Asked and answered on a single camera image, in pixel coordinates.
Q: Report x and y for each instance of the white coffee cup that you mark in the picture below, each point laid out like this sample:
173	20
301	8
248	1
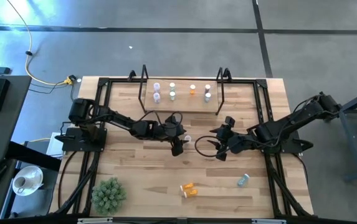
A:
20	184

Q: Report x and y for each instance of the silver metal bar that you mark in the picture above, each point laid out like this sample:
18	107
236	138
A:
268	221
94	221

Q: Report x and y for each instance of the green artificial succulent plant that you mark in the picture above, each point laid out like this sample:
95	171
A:
108	196

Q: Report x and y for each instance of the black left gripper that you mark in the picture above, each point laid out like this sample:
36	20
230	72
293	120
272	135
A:
161	130

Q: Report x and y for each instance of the white box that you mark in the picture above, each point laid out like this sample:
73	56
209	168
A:
55	144

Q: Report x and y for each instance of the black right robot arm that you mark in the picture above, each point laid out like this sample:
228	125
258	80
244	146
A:
290	124

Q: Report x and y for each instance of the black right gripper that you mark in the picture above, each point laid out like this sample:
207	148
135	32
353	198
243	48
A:
235	143

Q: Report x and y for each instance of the wooden shelf black metal legs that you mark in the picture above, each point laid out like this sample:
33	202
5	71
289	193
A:
184	102

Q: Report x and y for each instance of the dark grey desk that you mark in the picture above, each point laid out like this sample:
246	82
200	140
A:
13	130

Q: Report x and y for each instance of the blue pill bottle white cap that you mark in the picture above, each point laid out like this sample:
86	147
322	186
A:
243	180

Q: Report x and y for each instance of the yellow black plug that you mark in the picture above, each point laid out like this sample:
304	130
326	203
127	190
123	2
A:
69	81

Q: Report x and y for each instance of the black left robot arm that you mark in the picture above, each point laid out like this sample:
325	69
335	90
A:
122	123

